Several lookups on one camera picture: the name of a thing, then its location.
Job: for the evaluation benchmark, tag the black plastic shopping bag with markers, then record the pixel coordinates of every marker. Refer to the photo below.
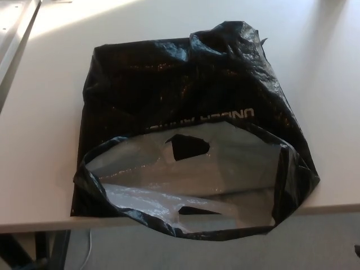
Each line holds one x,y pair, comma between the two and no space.
174,92

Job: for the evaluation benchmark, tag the dark metal table leg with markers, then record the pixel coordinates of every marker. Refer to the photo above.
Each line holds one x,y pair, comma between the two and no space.
47,247

